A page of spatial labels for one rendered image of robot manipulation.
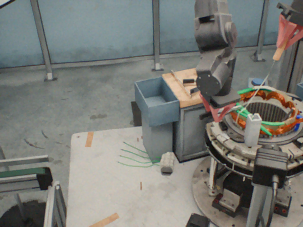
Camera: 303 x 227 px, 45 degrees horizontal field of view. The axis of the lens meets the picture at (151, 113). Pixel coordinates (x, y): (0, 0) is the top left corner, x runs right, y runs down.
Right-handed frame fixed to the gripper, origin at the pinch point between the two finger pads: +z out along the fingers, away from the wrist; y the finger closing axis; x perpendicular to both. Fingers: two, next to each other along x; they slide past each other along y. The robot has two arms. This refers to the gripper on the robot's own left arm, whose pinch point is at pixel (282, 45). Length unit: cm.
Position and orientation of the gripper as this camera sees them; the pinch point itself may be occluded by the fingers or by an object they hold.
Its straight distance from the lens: 100.4
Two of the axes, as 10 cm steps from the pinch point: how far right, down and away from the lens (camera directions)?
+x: -0.5, -5.3, 8.4
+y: 9.5, 2.5, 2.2
